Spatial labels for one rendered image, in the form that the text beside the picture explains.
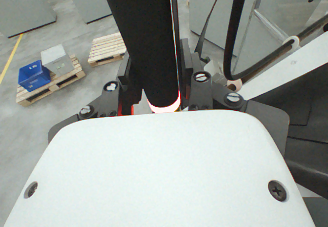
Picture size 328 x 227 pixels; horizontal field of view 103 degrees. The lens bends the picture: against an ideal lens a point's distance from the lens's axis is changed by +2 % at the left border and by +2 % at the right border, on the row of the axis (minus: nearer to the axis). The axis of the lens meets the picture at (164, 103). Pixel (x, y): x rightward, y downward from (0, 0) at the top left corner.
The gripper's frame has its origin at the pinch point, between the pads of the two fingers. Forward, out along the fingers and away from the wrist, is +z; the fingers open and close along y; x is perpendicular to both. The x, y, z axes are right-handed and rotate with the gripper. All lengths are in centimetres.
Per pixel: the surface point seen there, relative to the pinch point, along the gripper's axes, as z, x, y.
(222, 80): 31.2, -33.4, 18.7
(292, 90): 4.1, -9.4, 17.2
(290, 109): 0.1, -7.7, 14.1
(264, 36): 96, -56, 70
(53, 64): 185, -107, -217
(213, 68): 35.8, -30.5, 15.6
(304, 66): 20.5, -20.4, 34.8
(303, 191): -5, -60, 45
